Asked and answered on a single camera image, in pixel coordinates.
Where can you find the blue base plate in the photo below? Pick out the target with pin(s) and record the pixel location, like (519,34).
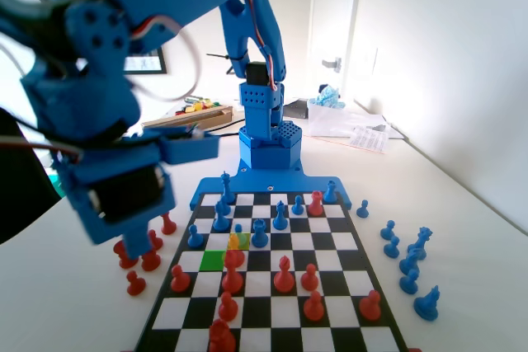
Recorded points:
(288,183)

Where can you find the blue plush toy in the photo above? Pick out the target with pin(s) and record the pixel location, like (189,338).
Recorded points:
(328,96)

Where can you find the black chair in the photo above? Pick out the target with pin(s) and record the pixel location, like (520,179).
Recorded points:
(16,203)

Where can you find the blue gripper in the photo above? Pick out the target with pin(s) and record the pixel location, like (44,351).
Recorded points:
(124,199)

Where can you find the black and white chessboard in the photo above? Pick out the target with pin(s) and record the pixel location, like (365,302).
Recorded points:
(330,240)

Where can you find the wooden box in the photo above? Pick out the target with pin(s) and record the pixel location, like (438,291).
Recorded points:
(194,119)

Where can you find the red rook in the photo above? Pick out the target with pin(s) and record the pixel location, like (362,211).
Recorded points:
(222,337)
(315,203)

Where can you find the red bishop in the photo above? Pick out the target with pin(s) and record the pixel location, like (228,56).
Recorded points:
(234,245)
(284,280)

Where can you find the framed map poster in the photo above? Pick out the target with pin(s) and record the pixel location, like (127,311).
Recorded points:
(142,64)

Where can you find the blue gripper camera housing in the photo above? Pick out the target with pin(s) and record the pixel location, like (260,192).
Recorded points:
(189,150)

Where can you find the blue rook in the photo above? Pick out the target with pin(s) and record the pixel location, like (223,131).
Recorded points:
(259,236)
(329,194)

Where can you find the teal box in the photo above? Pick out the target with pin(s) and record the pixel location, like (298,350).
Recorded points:
(53,181)

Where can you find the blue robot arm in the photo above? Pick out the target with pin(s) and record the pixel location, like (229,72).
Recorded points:
(251,18)

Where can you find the red queen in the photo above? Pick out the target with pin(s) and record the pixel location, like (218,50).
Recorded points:
(168,225)

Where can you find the yellow toy block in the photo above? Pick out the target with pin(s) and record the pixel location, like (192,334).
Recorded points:
(190,109)

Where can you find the blue queen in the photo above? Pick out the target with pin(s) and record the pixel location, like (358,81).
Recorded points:
(420,245)

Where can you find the green toy block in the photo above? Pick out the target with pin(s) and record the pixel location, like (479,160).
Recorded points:
(206,101)

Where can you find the printed paper sheets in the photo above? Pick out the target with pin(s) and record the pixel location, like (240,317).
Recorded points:
(369,139)

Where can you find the blue king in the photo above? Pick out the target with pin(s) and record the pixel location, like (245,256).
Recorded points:
(227,193)

